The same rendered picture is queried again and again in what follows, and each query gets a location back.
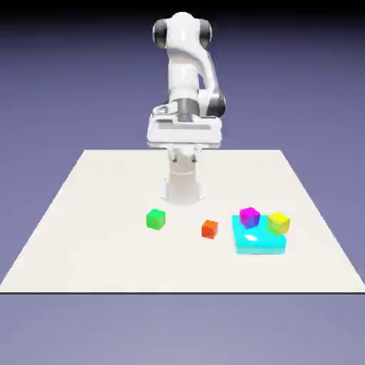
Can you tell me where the small magenta cube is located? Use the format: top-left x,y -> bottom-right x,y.
239,207 -> 261,230

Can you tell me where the small yellow cube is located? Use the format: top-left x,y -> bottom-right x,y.
267,211 -> 291,237

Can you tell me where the small orange cube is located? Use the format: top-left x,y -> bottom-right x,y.
201,219 -> 220,240

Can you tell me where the large cyan box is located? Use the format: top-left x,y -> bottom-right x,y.
231,214 -> 287,255

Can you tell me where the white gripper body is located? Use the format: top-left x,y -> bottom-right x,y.
146,113 -> 223,150

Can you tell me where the small green cube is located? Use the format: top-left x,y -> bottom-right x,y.
145,208 -> 167,231

